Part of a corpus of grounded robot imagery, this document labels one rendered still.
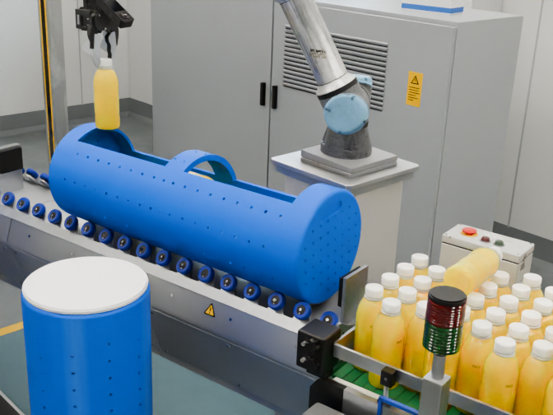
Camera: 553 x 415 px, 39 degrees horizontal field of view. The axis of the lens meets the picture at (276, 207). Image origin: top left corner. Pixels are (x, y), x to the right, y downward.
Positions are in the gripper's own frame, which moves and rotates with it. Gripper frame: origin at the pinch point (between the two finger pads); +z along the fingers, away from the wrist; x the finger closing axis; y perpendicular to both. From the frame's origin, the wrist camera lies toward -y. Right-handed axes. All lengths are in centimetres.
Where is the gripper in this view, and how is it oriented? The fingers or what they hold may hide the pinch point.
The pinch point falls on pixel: (104, 62)
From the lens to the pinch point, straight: 224.8
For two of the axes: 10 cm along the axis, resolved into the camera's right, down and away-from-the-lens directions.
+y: -8.0, -2.4, 5.5
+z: -0.4, 9.4, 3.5
